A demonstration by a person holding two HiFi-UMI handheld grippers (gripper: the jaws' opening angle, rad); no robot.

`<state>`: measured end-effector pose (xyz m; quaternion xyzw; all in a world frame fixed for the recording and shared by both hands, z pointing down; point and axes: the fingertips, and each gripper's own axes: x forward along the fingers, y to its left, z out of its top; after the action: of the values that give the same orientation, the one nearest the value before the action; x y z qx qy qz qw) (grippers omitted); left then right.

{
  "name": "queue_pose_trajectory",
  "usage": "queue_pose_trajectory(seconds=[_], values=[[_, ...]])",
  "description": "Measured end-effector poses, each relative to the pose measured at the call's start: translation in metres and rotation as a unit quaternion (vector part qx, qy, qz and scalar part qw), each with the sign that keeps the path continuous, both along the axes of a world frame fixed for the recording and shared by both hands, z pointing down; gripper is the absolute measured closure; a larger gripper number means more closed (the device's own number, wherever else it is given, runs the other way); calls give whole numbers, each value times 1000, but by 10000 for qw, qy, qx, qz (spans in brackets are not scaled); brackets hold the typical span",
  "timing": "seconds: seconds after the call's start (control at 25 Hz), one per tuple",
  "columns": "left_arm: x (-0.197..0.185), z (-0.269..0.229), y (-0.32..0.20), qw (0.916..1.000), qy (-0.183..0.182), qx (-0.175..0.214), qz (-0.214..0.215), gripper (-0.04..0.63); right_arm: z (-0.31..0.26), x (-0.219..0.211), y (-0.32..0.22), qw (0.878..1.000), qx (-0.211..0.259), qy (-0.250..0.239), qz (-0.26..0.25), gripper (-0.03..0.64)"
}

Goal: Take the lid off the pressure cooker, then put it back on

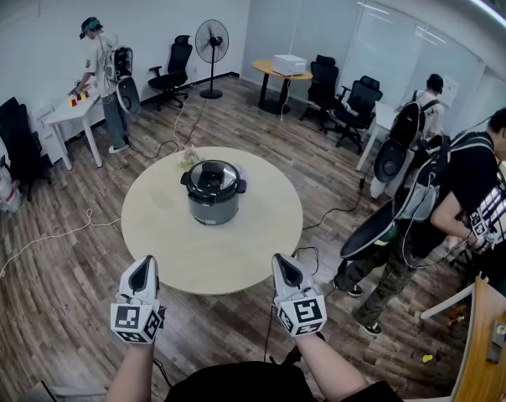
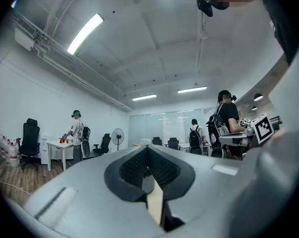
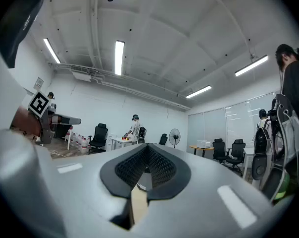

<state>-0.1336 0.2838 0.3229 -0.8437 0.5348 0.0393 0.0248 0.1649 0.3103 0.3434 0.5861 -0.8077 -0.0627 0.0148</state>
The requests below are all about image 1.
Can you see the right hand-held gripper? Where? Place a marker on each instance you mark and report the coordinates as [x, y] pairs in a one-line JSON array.
[[303, 312]]

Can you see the pink artificial flower bouquet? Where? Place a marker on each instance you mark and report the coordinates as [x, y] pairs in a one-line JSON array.
[[190, 157]]

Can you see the white drawer cabinet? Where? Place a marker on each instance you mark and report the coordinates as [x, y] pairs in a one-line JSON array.
[[48, 132]]

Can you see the round yellow table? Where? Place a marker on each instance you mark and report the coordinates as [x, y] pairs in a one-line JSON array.
[[265, 68]]

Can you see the pack of water bottles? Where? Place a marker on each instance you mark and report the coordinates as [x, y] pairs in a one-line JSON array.
[[1, 195]]

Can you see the white box appliance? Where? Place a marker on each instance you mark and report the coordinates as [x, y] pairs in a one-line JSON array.
[[288, 64]]

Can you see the black pressure cooker body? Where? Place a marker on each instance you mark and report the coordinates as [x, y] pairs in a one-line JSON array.
[[213, 212]]

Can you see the person's right forearm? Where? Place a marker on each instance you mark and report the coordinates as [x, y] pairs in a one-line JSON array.
[[324, 362]]

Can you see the red yellow blocks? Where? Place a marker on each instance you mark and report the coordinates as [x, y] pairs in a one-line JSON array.
[[78, 96]]

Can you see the white desk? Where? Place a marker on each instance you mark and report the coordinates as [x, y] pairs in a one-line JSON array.
[[385, 113], [75, 109]]

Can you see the wooden desk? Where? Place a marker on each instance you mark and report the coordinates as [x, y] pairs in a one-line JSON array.
[[483, 375]]

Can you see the black silver pressure cooker lid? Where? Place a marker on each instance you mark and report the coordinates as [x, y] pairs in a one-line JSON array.
[[213, 178]]

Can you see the round beige table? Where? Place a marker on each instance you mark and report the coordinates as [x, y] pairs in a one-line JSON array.
[[219, 258]]

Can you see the black standing fan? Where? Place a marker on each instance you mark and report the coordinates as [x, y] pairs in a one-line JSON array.
[[212, 42]]

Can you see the person's left forearm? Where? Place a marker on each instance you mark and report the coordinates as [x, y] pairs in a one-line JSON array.
[[129, 371]]

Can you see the open black backpack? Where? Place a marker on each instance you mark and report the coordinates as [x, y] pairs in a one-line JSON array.
[[404, 128], [125, 73], [420, 195]]

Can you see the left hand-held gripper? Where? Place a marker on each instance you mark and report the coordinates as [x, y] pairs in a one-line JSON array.
[[129, 318]]

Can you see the dark handheld device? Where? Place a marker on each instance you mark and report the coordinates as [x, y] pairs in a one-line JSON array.
[[495, 346]]

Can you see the person's black shirt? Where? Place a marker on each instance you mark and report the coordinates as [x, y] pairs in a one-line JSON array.
[[244, 383]]

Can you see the black office chair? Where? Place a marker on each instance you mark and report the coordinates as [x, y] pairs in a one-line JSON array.
[[175, 69], [359, 103], [16, 140], [322, 82]]

